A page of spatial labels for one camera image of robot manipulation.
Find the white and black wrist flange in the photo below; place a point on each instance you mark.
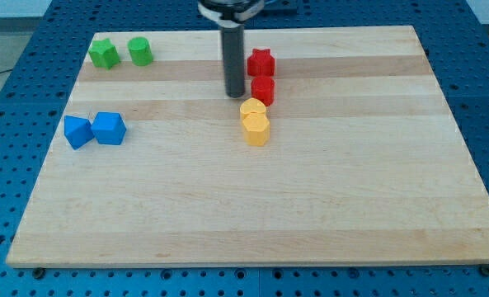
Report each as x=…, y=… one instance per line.
x=230, y=12

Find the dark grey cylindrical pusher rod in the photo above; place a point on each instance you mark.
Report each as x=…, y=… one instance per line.
x=232, y=42

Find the blue cube block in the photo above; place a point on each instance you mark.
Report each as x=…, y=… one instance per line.
x=108, y=128

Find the blue triangle block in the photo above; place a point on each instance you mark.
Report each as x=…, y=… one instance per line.
x=77, y=131

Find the red star block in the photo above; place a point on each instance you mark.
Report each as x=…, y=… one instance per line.
x=261, y=63

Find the red cylinder block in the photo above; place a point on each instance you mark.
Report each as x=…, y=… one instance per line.
x=263, y=89

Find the yellow heart block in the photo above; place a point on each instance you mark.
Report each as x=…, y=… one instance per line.
x=250, y=106

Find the green cylinder block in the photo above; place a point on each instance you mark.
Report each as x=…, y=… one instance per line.
x=140, y=51

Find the yellow hexagon block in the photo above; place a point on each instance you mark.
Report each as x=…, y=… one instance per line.
x=256, y=129

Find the green star block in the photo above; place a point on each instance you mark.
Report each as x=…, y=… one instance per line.
x=103, y=54

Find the light wooden board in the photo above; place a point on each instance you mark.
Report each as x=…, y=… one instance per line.
x=365, y=165

